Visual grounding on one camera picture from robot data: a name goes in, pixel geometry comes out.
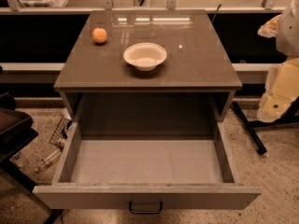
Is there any grey top drawer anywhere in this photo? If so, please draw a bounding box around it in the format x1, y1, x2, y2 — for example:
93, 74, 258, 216
34, 124, 261, 210

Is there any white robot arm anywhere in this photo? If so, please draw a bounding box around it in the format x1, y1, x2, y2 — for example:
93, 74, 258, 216
257, 0, 299, 122

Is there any grey drawer cabinet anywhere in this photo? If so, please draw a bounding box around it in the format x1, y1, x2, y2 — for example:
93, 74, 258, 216
54, 10, 241, 137

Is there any black stand leg right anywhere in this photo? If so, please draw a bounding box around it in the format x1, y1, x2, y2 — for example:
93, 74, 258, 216
233, 102, 267, 155

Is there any white paper bowl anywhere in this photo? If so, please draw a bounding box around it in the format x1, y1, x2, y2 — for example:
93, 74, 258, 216
123, 43, 167, 71

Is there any orange round fruit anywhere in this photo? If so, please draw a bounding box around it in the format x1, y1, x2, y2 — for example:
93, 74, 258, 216
93, 28, 107, 44

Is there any clear plastic bottle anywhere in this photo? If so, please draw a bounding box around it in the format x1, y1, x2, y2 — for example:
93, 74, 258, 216
35, 149, 62, 174

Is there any black top drawer handle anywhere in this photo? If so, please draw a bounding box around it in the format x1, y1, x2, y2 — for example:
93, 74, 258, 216
128, 202, 164, 215

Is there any wire mesh basket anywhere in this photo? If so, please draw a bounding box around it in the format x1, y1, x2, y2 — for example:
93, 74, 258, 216
50, 116, 72, 149

